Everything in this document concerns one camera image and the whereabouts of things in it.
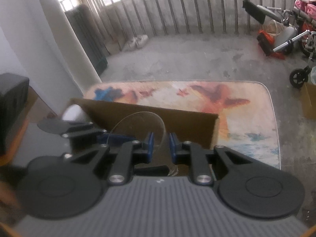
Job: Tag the silver wheelchair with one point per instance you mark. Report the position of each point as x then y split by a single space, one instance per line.
288 35

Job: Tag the metal balcony railing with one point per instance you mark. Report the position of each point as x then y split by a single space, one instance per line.
161 17

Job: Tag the pale plastic bag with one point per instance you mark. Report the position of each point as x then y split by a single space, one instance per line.
313 75

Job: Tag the pink blanket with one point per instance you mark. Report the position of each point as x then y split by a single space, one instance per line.
307 3

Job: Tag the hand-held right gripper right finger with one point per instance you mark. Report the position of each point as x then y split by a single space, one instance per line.
172 148

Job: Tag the dark folded panel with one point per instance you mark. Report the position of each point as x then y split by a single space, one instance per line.
86 39

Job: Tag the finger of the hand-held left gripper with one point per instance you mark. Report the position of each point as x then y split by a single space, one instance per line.
116 139

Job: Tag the clear glass cup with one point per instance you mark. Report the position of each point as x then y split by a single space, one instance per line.
158 128

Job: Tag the butterfly print table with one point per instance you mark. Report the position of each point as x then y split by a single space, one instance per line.
246 128

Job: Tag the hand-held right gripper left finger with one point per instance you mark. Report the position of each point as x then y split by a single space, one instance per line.
150 148

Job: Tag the brown cardboard box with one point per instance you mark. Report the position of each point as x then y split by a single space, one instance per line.
185 123

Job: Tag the red black object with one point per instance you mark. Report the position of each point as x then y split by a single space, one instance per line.
267 43

